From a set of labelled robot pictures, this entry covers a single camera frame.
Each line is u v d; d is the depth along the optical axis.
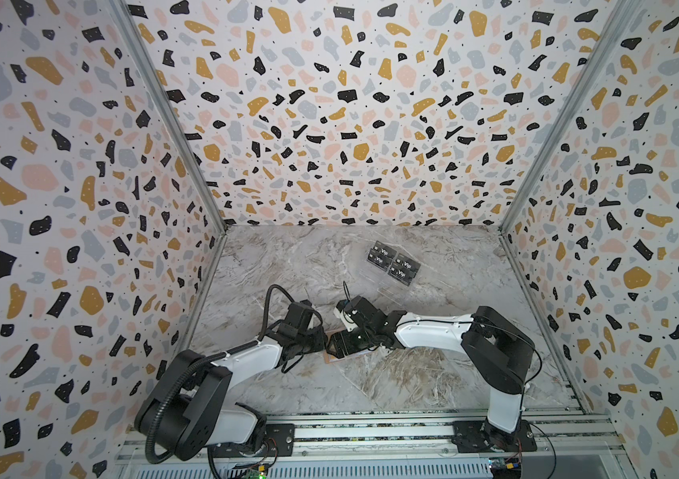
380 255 1.03
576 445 0.75
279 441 0.73
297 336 0.70
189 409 0.42
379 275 1.05
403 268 1.00
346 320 0.80
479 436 0.74
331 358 0.82
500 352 0.49
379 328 0.70
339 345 0.78
